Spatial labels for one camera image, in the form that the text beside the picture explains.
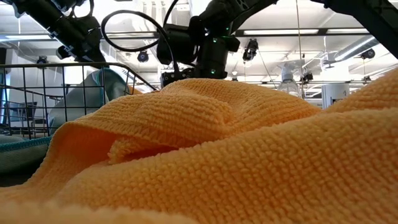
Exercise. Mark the orange microfiber towel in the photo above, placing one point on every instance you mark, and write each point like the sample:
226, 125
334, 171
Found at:
192, 109
248, 180

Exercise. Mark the light blue microfiber towel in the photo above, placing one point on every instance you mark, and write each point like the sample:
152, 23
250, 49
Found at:
21, 155
77, 99

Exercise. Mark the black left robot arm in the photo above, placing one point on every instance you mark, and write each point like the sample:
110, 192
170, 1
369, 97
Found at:
40, 15

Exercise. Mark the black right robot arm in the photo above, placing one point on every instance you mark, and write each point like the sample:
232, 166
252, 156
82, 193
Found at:
224, 12

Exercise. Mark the clear spray bottle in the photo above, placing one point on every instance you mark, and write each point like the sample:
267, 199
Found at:
289, 87

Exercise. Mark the white pillar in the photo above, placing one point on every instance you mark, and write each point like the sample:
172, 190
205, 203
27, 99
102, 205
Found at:
335, 93

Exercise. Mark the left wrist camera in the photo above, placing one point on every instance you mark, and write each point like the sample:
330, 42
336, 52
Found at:
63, 52

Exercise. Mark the black ceiling camera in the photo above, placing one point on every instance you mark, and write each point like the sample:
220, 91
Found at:
143, 56
250, 49
308, 76
42, 60
368, 53

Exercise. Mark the silver ceiling duct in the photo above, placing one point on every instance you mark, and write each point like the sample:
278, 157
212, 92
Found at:
354, 48

